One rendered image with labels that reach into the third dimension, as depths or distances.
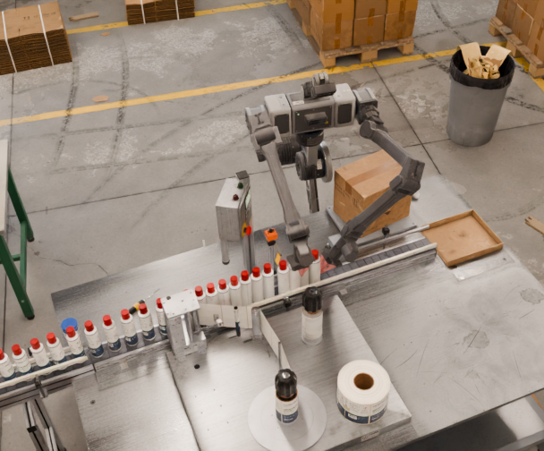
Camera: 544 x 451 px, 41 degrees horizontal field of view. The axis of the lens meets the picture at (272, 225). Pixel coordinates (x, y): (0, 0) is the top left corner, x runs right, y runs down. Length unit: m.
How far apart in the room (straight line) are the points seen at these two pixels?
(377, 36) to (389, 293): 3.41
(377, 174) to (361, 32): 2.94
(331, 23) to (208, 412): 3.97
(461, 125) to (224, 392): 3.15
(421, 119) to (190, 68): 2.03
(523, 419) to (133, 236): 2.64
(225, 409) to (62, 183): 2.89
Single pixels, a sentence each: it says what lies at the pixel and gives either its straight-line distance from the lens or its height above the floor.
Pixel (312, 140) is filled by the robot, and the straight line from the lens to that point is 3.40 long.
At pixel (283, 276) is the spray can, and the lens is 3.20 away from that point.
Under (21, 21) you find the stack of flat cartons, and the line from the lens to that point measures 6.91.
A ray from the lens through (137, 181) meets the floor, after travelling 5.34.
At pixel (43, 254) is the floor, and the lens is 4.98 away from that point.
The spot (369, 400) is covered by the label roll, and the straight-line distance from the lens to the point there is 2.83.
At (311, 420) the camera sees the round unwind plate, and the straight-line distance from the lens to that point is 2.93.
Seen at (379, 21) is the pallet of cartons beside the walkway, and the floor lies 0.35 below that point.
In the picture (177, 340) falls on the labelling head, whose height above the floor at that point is 0.99.
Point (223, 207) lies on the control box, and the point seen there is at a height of 1.47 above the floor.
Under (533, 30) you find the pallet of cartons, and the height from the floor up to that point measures 0.32.
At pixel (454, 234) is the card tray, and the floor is 0.83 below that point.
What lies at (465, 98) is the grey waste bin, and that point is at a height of 0.42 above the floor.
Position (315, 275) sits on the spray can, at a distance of 3.28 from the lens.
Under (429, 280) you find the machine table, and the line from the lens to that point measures 3.49.
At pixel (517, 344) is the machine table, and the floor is 0.83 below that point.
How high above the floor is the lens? 3.42
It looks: 44 degrees down
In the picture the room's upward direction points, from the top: 3 degrees counter-clockwise
